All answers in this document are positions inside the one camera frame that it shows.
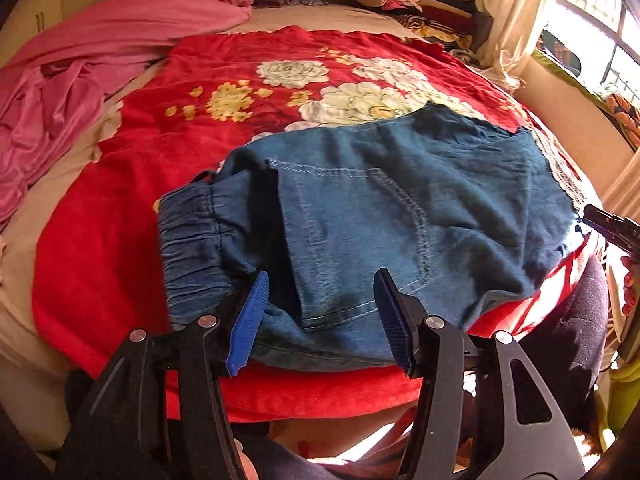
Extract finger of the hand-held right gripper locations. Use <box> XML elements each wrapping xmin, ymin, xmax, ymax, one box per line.
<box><xmin>582</xmin><ymin>204</ymin><xmax>640</xmax><ymax>253</ymax></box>

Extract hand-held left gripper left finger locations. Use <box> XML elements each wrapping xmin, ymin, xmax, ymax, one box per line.
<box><xmin>64</xmin><ymin>270</ymin><xmax>271</xmax><ymax>480</ymax></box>

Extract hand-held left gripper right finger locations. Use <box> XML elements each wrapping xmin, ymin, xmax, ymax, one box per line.
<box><xmin>373</xmin><ymin>267</ymin><xmax>587</xmax><ymax>480</ymax></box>

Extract blue denim pants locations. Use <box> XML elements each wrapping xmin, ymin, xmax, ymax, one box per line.
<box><xmin>157</xmin><ymin>102</ymin><xmax>588</xmax><ymax>366</ymax></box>

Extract person's right forearm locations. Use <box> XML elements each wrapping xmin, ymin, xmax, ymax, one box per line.
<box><xmin>606</xmin><ymin>355</ymin><xmax>640</xmax><ymax>438</ymax></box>

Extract person's right hand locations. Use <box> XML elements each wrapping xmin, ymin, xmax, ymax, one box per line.
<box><xmin>620</xmin><ymin>255</ymin><xmax>640</xmax><ymax>318</ymax></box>

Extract orange patterned cloth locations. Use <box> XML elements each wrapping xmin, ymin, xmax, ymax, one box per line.
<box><xmin>604</xmin><ymin>91</ymin><xmax>640</xmax><ymax>152</ymax></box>

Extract person's dark clothed leg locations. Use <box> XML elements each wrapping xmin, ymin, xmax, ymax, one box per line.
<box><xmin>517</xmin><ymin>255</ymin><xmax>610</xmax><ymax>428</ymax></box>

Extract red floral blanket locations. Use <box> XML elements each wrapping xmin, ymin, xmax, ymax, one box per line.
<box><xmin>31</xmin><ymin>25</ymin><xmax>608</xmax><ymax>423</ymax></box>

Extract barred window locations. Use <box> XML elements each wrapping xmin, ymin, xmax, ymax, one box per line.
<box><xmin>542</xmin><ymin>0</ymin><xmax>640</xmax><ymax>106</ymax></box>

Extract bed with beige sheet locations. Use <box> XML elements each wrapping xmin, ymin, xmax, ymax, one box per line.
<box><xmin>0</xmin><ymin>4</ymin><xmax>531</xmax><ymax>453</ymax></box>

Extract cream curtain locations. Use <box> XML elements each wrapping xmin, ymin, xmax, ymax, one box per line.
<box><xmin>475</xmin><ymin>0</ymin><xmax>557</xmax><ymax>92</ymax></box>

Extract stack of folded clothes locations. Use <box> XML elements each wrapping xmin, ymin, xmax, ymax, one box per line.
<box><xmin>354</xmin><ymin>0</ymin><xmax>493</xmax><ymax>63</ymax></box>

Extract pink cloth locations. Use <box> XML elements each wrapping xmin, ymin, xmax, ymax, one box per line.
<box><xmin>0</xmin><ymin>0</ymin><xmax>254</xmax><ymax>231</ymax></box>

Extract beige cabinet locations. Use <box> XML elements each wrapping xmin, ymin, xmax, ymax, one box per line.
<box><xmin>0</xmin><ymin>0</ymin><xmax>65</xmax><ymax>67</ymax></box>

